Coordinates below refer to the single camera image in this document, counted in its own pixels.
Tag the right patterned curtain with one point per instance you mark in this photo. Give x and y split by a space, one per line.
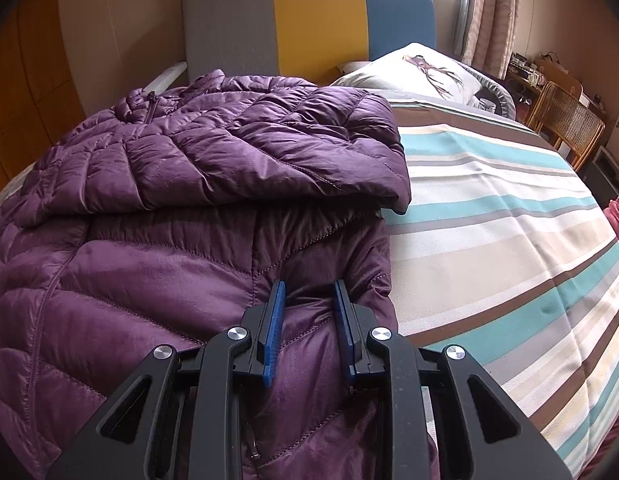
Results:
488 34

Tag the cluttered wooden desk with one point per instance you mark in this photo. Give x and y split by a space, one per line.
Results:
526 78

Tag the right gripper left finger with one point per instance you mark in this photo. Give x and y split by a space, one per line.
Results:
177 415

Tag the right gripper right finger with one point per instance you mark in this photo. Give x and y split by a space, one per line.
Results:
438 407

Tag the grey bed side rail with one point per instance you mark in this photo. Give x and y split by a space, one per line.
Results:
166 79

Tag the white printed pillow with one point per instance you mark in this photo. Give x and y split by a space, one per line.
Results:
416 69

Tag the grey yellow blue headboard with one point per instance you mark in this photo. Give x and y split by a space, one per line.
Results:
299 38

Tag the grey striped cushion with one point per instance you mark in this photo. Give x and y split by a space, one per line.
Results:
492 97

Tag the wooden rattan chair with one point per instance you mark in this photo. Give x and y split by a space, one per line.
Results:
567 121

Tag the purple quilted down jacket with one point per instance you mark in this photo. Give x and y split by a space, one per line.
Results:
162 219

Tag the wooden wardrobe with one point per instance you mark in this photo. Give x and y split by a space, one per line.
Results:
38 99

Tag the striped bed sheet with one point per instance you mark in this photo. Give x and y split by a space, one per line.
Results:
503 250

